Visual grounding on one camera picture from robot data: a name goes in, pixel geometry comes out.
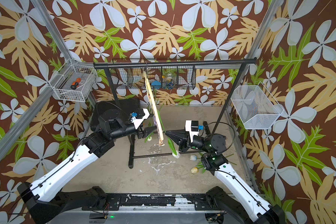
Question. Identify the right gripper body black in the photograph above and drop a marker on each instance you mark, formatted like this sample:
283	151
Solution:
187	147

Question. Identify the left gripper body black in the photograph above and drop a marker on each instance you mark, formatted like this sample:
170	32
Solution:
139	132

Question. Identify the cream clip hanger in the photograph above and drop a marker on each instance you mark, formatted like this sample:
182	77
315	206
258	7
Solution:
154	108

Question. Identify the black metal clothes rack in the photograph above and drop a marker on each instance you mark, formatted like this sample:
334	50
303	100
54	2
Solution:
175	113

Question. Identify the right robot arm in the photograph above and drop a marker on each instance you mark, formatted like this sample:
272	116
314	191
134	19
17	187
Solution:
246	206

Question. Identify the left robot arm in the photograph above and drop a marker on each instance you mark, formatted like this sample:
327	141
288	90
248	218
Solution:
44	198

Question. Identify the black plastic tool case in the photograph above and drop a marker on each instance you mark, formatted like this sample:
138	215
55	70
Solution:
127	106

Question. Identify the blue object in basket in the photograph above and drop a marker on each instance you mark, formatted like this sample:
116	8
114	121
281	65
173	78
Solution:
155	85

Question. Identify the clear plastic jar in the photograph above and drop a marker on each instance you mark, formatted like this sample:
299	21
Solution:
169	81

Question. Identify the white mesh basket right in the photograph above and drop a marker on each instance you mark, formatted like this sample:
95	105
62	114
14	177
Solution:
255	105

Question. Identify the red black screwdriver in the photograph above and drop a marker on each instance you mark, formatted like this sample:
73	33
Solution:
75	84

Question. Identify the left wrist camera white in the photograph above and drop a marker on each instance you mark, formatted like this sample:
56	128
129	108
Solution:
137	117

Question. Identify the black wire wall basket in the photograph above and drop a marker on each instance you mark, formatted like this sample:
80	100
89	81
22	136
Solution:
133	78

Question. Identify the white wire basket left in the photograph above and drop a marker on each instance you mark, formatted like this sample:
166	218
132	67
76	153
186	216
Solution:
67	74

